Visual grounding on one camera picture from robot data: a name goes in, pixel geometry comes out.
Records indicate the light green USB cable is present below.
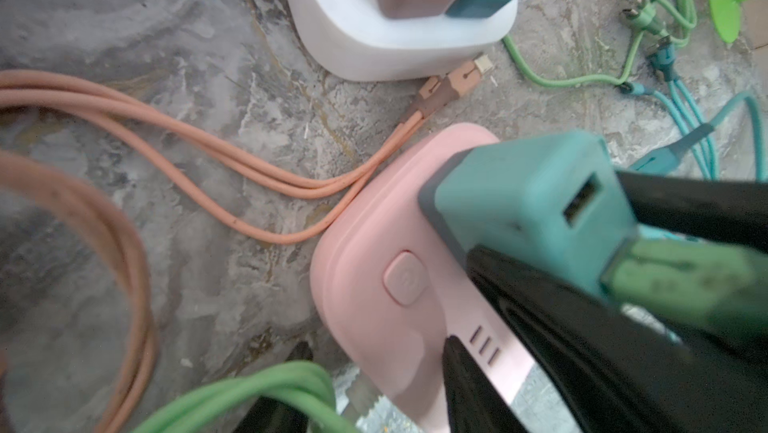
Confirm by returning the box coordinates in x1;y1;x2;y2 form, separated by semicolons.
131;234;768;433

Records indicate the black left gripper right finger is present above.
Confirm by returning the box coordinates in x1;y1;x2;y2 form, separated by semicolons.
467;172;767;432

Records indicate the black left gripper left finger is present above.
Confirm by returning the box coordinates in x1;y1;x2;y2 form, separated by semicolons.
442;336;527;433

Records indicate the green USB charger plug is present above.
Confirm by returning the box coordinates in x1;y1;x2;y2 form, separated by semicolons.
418;130;638;301

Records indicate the pink USB cable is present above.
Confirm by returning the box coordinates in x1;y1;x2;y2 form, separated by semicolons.
0;53;496;433

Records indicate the pink power strip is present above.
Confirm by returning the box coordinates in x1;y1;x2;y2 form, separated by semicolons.
310;123;533;432

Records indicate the teal USB cable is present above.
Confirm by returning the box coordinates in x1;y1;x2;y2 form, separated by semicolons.
617;42;768;182

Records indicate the white power strip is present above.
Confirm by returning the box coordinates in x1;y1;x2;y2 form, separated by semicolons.
288;0;518;82

